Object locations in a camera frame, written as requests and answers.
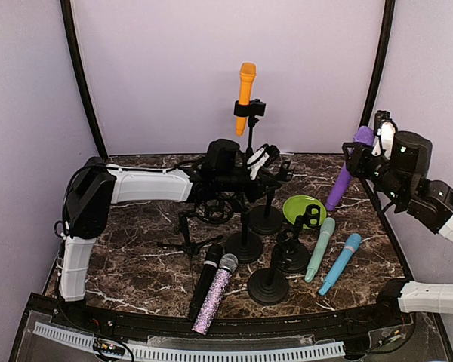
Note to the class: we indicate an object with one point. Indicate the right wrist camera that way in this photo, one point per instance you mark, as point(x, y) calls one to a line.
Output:
point(384, 131)

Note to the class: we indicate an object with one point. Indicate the lime green plate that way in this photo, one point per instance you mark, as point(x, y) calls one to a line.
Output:
point(297, 204)

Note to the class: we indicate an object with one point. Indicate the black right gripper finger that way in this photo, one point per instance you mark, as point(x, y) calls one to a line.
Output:
point(355, 162)
point(350, 148)

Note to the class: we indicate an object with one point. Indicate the white slotted cable duct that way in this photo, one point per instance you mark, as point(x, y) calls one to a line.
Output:
point(182, 349)

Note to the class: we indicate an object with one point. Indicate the left black corner post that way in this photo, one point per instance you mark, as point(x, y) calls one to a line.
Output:
point(80, 77)

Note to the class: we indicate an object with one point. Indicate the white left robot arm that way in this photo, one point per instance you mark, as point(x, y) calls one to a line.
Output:
point(217, 185)

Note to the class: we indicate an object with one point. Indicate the black front table rail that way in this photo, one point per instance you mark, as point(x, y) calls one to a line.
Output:
point(349, 323)

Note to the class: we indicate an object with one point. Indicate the glitter purple silver-head microphone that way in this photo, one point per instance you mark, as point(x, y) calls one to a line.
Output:
point(228, 264)

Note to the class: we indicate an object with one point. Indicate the orange microphone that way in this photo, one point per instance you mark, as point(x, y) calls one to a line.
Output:
point(247, 73)

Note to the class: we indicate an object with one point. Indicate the black round-base stand front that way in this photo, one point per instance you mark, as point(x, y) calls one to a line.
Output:
point(245, 245)

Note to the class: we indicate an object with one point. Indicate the black handheld microphone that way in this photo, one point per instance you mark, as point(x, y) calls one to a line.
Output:
point(210, 266)

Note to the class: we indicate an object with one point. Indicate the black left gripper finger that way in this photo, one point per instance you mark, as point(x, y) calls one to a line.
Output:
point(279, 177)
point(272, 187)

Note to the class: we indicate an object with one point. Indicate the black round-base stand blue mic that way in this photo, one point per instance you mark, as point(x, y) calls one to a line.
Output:
point(295, 255)

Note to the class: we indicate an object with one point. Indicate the black tripod microphone stand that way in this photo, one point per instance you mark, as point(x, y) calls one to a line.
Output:
point(192, 224)

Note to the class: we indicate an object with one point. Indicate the black round-base stand orange mic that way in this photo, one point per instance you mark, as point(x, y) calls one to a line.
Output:
point(248, 116)

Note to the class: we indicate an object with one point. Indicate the mint green microphone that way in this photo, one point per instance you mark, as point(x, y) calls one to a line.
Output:
point(326, 231)

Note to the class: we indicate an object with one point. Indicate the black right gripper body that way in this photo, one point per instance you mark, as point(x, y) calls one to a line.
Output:
point(371, 173)

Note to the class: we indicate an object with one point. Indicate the black round-base stand purple mic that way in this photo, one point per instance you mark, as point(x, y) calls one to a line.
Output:
point(266, 219)

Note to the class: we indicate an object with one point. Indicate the blue microphone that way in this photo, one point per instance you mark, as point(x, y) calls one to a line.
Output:
point(350, 247)

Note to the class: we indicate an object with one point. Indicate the black round-base stand mint mic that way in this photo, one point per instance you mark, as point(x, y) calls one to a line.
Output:
point(269, 286)

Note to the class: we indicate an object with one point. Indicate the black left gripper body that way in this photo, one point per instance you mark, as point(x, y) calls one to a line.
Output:
point(255, 193)

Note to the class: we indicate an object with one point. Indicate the black corner post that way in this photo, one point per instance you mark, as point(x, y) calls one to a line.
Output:
point(379, 61)
point(80, 77)

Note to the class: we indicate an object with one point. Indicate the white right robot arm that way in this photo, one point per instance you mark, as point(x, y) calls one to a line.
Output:
point(401, 174)

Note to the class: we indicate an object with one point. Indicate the right black corner post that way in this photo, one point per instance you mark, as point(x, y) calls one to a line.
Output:
point(379, 61)

